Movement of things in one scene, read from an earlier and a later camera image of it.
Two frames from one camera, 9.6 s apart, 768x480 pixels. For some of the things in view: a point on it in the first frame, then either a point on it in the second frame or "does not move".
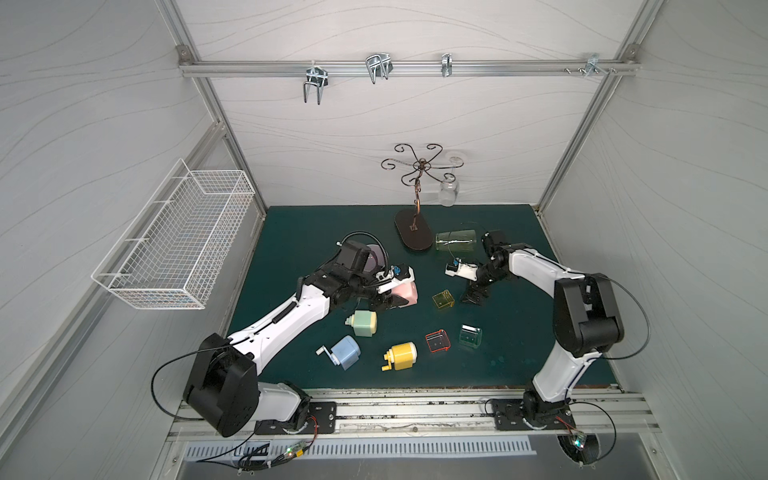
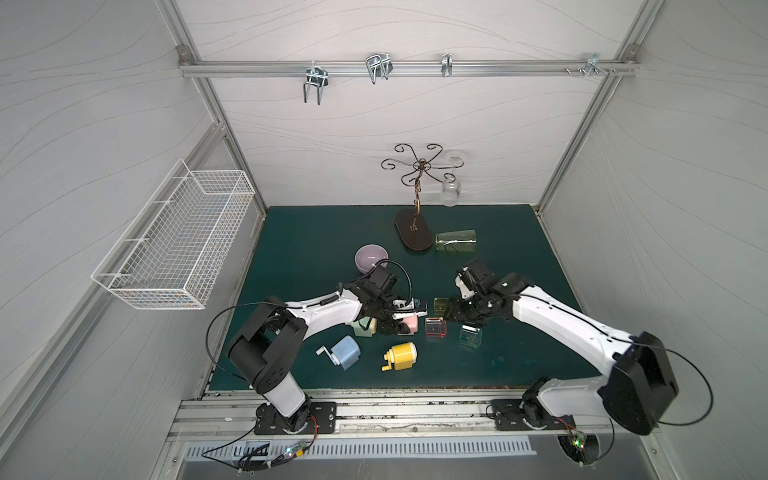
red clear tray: x=438 y=341 to x=435 y=327
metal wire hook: x=379 y=65 does not move
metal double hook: x=318 y=77 does not move
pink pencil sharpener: x=407 y=290 to x=412 y=323
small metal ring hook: x=447 y=64 does not move
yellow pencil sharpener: x=401 y=356 does not move
